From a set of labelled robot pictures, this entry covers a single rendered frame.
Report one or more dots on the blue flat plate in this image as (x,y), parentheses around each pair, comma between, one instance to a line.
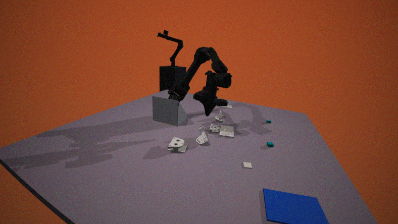
(288,208)

